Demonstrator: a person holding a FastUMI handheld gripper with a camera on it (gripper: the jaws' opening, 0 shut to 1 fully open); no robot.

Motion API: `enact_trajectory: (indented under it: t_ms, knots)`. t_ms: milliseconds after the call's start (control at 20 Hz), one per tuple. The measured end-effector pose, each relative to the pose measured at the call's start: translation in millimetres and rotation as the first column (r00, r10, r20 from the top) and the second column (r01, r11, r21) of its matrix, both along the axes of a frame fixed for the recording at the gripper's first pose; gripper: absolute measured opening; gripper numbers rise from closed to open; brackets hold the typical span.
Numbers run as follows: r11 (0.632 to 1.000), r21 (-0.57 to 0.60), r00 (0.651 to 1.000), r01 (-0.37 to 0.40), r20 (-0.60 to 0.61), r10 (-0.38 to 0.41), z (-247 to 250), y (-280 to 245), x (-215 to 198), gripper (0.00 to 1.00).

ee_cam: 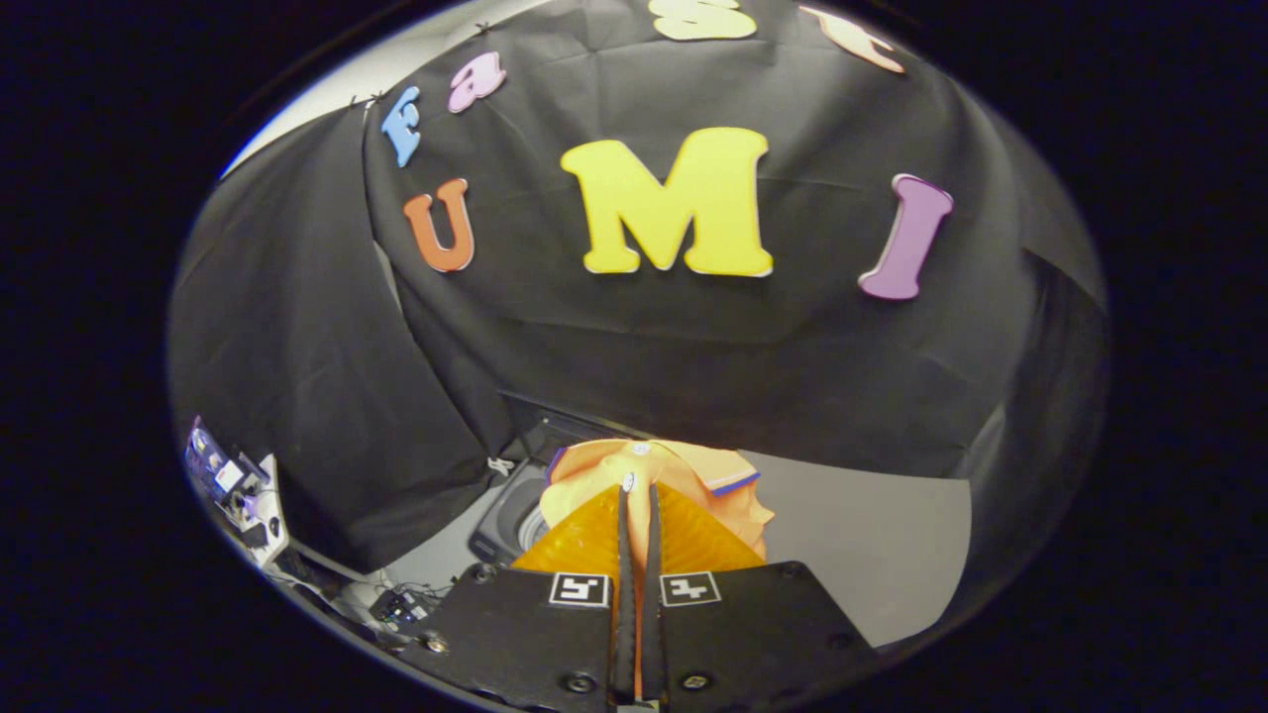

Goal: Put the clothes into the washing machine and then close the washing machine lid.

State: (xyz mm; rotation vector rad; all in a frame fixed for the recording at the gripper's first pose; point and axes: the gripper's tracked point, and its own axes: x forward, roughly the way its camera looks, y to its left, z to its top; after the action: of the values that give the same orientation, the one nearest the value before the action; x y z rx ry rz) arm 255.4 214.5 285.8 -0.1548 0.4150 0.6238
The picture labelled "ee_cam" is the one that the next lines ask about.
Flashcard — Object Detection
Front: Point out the orange yellow shirt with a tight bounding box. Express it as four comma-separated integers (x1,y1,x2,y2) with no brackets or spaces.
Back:
540,439,776,560

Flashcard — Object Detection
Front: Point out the black backdrop cloth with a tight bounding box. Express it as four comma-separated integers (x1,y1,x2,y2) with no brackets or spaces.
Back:
168,0,1110,655

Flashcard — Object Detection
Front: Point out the beige cabinet with dark top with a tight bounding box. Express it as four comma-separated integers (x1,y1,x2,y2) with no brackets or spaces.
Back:
738,451,974,650

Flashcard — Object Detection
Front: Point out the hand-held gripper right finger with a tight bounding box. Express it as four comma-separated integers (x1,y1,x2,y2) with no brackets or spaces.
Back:
639,483,880,713

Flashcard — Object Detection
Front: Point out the cluttered white desk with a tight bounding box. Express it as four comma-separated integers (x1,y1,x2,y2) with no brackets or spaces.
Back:
183,416,290,567

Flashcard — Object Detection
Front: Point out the black power strip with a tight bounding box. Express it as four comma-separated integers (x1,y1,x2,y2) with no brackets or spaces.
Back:
370,589,434,632

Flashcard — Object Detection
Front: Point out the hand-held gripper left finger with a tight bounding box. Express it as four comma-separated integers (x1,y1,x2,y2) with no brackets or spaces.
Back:
424,483,637,712

